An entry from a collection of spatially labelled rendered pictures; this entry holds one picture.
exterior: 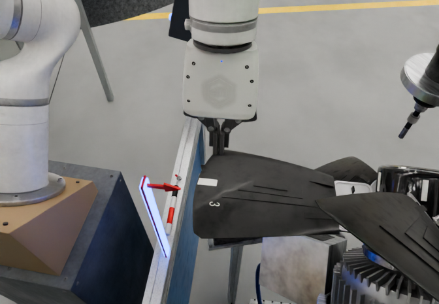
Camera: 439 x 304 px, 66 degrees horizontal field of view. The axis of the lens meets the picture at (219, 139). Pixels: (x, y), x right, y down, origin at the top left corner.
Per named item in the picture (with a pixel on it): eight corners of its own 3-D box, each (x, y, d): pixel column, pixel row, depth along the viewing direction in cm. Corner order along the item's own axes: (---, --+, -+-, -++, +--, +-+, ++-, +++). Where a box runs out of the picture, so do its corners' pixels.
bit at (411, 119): (395, 133, 41) (415, 102, 37) (405, 134, 41) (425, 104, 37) (396, 139, 40) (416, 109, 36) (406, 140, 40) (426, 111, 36)
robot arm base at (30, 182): (-66, 194, 65) (-71, 98, 61) (16, 168, 83) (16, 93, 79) (16, 214, 61) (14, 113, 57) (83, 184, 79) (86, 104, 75)
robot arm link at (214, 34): (178, 21, 38) (179, 48, 40) (257, 26, 38) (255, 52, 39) (191, 4, 45) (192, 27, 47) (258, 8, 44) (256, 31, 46)
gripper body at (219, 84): (176, 38, 40) (180, 120, 46) (263, 44, 39) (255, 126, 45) (188, 21, 46) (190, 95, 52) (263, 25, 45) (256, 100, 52)
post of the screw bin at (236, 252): (235, 303, 154) (245, 232, 91) (228, 304, 154) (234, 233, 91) (233, 296, 156) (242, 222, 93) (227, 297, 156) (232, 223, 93)
